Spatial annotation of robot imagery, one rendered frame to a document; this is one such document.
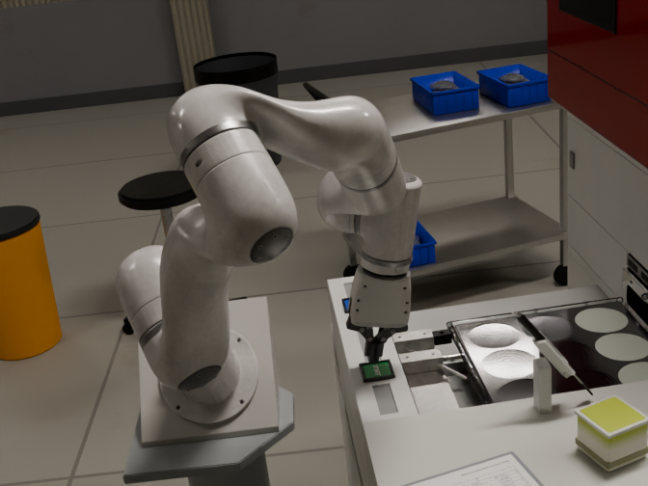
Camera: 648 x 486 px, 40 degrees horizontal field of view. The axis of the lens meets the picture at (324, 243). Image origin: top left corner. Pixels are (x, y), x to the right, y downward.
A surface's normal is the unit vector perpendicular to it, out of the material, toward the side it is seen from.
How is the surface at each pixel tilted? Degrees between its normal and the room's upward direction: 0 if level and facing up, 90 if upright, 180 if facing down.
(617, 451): 90
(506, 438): 0
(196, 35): 90
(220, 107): 49
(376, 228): 83
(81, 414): 0
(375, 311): 93
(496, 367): 0
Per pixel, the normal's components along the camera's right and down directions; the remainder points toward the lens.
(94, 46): 0.04, 0.39
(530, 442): -0.11, -0.91
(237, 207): -0.25, -0.14
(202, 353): 0.51, 0.49
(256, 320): -0.04, -0.36
